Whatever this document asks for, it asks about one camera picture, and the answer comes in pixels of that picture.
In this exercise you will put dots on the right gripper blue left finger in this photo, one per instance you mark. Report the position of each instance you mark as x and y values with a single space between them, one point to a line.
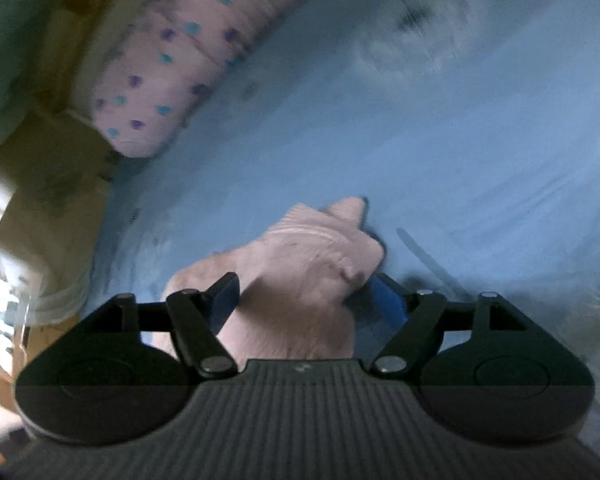
196 319

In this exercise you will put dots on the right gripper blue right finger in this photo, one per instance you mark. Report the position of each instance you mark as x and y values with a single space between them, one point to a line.
398 331

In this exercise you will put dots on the pink knit cardigan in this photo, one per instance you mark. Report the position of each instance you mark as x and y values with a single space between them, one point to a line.
294 280

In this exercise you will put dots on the wooden bedside cabinet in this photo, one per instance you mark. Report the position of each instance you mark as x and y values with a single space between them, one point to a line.
55 174

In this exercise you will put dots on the blue dandelion bed sheet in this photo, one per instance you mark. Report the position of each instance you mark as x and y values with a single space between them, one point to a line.
471 128

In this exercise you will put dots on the pink heart-patterned rolled quilt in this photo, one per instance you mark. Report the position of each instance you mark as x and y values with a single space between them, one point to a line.
168 61

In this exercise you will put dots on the wooden headboard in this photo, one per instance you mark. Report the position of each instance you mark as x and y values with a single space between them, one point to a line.
77 36

